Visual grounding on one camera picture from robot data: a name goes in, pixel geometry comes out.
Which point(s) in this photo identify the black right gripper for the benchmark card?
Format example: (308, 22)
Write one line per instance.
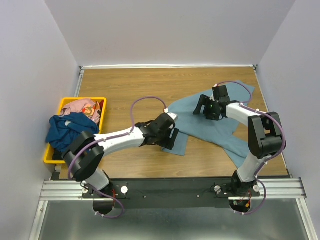
(203, 100)

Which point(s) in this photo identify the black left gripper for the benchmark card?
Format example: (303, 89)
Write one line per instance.
(169, 143)

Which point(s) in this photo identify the light blue t shirt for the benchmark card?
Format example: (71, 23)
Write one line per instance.
(217, 132)

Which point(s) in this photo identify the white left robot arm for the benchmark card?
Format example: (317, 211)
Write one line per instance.
(85, 153)

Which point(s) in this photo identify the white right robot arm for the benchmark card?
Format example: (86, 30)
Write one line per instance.
(266, 138)

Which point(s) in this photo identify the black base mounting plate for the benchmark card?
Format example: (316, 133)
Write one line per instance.
(169, 193)

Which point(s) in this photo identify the patterned pink shirt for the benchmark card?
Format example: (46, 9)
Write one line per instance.
(90, 108)

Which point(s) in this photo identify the dark blue shirt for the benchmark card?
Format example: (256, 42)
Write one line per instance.
(64, 129)

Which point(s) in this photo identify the yellow plastic bin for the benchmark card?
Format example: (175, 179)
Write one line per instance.
(49, 149)

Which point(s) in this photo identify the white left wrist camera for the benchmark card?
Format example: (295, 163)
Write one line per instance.
(174, 116)

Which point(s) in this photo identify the aluminium frame rail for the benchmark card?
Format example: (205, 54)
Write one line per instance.
(276, 188)

